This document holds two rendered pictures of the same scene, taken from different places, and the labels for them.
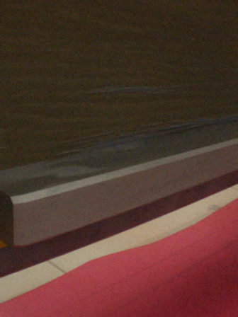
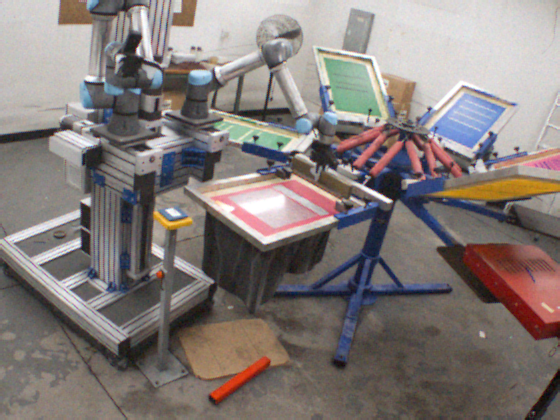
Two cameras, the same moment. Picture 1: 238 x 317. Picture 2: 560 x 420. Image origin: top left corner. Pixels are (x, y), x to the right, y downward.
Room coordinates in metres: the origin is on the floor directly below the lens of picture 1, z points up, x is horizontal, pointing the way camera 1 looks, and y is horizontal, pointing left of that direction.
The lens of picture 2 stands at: (-0.05, -2.46, 1.97)
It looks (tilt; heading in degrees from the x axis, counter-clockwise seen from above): 25 degrees down; 88
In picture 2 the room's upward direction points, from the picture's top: 12 degrees clockwise
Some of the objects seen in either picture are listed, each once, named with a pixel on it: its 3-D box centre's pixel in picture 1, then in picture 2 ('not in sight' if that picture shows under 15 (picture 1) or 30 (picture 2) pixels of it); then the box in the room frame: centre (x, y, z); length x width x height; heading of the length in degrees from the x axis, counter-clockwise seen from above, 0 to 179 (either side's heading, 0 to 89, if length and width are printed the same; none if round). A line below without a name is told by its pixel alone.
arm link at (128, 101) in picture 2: not in sight; (125, 94); (-0.74, -0.48, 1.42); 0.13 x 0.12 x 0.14; 36
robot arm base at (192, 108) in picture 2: not in sight; (195, 105); (-0.50, -0.04, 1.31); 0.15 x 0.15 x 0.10
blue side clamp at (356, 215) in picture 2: not in sight; (354, 215); (0.40, -0.28, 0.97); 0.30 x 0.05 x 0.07; 47
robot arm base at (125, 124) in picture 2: not in sight; (124, 119); (-0.73, -0.47, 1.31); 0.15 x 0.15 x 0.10
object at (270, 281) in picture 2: not in sight; (294, 263); (0.15, -0.45, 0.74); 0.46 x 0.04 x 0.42; 47
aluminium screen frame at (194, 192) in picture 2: not in sight; (282, 201); (0.04, -0.27, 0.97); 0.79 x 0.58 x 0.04; 47
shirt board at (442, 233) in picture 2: not in sight; (443, 232); (0.95, -0.13, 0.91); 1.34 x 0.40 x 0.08; 107
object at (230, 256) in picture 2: not in sight; (230, 255); (-0.16, -0.48, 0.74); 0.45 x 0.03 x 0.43; 137
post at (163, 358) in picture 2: not in sight; (165, 300); (-0.44, -0.60, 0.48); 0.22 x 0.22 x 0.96; 47
